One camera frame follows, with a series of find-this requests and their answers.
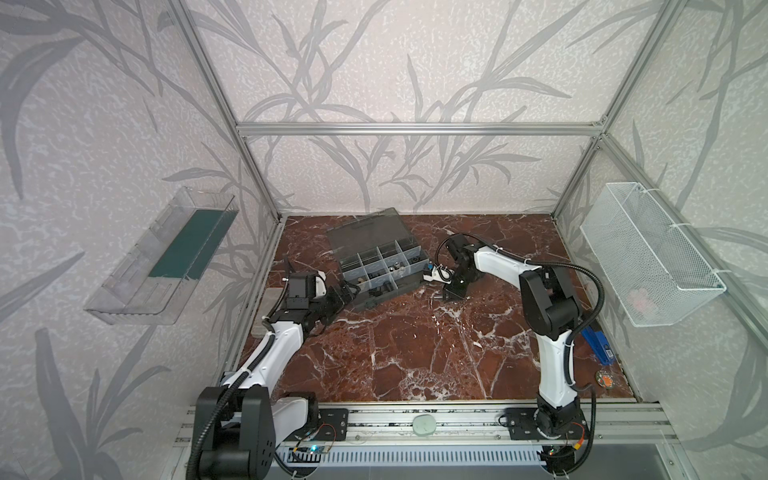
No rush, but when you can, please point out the white wire mesh basket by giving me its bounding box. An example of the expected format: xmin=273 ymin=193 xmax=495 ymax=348
xmin=580 ymin=182 xmax=727 ymax=328

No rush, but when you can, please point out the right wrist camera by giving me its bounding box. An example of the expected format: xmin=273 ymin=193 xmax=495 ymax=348
xmin=422 ymin=263 xmax=453 ymax=284

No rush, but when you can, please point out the blue stapler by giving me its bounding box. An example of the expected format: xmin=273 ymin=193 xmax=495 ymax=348
xmin=582 ymin=327 xmax=616 ymax=366

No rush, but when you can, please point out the clear plastic wall bin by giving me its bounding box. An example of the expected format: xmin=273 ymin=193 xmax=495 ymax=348
xmin=84 ymin=187 xmax=239 ymax=326

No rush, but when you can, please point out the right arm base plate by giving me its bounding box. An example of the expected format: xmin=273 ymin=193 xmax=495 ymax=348
xmin=498 ymin=407 xmax=587 ymax=441

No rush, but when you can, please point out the green oval button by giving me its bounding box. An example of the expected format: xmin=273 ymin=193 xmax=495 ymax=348
xmin=412 ymin=414 xmax=437 ymax=437

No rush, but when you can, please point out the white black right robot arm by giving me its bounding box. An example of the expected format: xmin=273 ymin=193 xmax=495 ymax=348
xmin=424 ymin=233 xmax=605 ymax=439

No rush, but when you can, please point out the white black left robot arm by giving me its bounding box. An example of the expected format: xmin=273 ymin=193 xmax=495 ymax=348
xmin=185 ymin=273 xmax=360 ymax=479

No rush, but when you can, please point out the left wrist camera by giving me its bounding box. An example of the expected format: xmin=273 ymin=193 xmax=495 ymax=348
xmin=286 ymin=272 xmax=327 ymax=310

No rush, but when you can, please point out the small round orange object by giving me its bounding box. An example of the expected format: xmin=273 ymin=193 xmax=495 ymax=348
xmin=595 ymin=370 xmax=615 ymax=390

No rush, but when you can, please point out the green circuit board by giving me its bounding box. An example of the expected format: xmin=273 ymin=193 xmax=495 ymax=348
xmin=290 ymin=443 xmax=333 ymax=463

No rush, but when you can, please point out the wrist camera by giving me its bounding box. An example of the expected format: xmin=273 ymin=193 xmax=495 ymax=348
xmin=286 ymin=272 xmax=327 ymax=310
xmin=422 ymin=263 xmax=453 ymax=284

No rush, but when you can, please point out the grey compartment organizer box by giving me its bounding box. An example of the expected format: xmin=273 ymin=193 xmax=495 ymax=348
xmin=326 ymin=208 xmax=429 ymax=311

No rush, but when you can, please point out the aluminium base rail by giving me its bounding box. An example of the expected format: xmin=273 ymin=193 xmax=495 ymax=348
xmin=173 ymin=403 xmax=679 ymax=448

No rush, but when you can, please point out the aluminium horizontal frame bar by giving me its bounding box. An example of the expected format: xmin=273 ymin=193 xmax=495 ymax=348
xmin=236 ymin=122 xmax=602 ymax=137

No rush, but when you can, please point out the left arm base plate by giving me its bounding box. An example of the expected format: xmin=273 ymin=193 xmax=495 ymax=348
xmin=297 ymin=408 xmax=350 ymax=442

